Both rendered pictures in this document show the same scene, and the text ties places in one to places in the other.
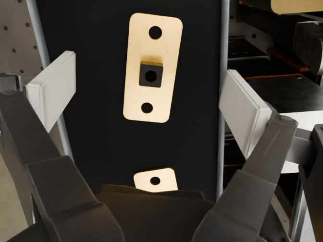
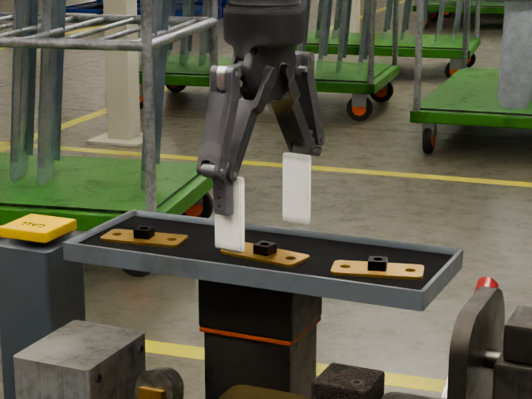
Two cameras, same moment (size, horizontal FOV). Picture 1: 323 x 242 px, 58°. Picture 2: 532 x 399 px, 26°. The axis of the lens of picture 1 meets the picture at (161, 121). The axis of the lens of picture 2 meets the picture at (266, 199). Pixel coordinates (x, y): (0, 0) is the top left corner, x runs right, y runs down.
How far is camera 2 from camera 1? 104 cm
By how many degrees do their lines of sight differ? 66
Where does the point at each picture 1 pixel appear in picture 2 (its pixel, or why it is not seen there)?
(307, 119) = (109, 348)
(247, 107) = (240, 191)
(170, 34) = (284, 260)
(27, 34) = not seen: outside the picture
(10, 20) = not seen: outside the picture
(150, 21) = (299, 258)
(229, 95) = (234, 226)
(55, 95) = (296, 175)
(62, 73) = (302, 191)
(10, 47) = not seen: outside the picture
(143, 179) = (178, 237)
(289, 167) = (58, 334)
